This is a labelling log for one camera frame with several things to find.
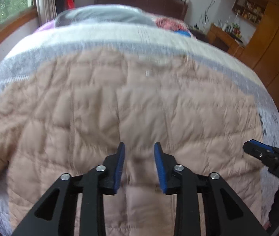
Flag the tan quilted puffer jacket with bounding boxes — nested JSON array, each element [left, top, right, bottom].
[[0, 48, 263, 235]]

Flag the wooden desk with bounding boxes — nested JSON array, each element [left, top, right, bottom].
[[207, 23, 245, 59]]

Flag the blue cloth on bed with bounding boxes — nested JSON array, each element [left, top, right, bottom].
[[175, 30, 196, 38]]

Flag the red patterned cloth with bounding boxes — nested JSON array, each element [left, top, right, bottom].
[[154, 17, 189, 31]]

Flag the grey pillow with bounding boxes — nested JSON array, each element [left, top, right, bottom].
[[55, 4, 157, 27]]

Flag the side window curtain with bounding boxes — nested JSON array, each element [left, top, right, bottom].
[[35, 0, 57, 25]]

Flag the wall shelf with items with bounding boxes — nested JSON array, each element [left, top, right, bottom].
[[232, 0, 266, 26]]

